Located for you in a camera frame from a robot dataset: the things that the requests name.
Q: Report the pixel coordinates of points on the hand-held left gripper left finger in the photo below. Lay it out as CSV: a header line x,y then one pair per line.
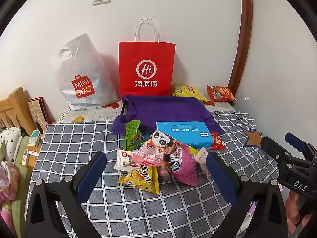
x,y
91,172

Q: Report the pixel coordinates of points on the green cloth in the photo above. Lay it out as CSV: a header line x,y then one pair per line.
x,y
21,178

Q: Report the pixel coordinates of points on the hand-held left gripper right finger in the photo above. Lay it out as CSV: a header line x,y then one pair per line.
x,y
220,176

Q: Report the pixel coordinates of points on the pale pink small snack packet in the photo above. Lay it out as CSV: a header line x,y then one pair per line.
x,y
201,157

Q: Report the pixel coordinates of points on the purple pink snack packet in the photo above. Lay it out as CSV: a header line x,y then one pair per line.
x,y
184,163

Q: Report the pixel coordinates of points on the grey checked blanket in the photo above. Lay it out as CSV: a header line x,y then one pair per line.
x,y
74,138

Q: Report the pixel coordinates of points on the brown framed book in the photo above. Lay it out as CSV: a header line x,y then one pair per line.
x,y
37,111

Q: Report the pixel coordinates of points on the pink cloth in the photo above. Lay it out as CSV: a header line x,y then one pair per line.
x,y
8,181

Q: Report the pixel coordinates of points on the green snack packet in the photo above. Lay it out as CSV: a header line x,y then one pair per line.
x,y
132,136

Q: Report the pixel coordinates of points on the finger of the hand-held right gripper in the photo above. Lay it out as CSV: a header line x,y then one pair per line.
x,y
271,146
296,141

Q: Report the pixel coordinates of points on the white snack packet red logo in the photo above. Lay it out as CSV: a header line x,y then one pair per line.
x,y
123,160

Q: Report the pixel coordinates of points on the small yellow snack packet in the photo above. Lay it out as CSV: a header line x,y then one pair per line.
x,y
193,151

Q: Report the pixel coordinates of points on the panda print snack packet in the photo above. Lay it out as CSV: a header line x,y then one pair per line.
x,y
159,140

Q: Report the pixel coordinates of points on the teal white tube box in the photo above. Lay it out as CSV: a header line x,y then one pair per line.
x,y
34,137

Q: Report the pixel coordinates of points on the red candy packet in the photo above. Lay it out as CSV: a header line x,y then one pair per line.
x,y
218,141

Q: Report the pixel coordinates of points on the wooden headboard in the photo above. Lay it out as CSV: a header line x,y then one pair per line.
x,y
14,109

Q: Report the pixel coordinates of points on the person's right hand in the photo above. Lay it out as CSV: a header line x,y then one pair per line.
x,y
293,210

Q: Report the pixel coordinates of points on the red paper bag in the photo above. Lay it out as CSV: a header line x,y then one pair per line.
x,y
146,62

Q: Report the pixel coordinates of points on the purple towel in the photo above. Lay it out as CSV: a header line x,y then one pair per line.
x,y
168,109

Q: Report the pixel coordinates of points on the brown wooden door frame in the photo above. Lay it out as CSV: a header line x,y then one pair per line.
x,y
244,42

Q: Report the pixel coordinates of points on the pink printed snack packet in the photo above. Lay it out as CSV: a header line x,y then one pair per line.
x,y
148,157

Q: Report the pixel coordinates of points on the yellow triangular snack packet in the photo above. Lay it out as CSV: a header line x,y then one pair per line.
x,y
142,178

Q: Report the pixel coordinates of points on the red chips bag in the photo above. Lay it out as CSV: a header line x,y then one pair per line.
x,y
220,93

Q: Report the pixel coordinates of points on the white plastic shopping bag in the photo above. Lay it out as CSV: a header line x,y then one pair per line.
x,y
81,67

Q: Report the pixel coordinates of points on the white remote control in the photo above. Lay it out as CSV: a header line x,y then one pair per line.
x,y
25,157

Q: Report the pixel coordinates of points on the blue tissue box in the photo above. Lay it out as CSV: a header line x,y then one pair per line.
x,y
183,131

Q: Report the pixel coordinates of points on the yellow chips bag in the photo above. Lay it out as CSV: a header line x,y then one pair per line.
x,y
188,91

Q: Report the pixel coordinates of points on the white dotted cloth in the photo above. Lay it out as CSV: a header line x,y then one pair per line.
x,y
11,141

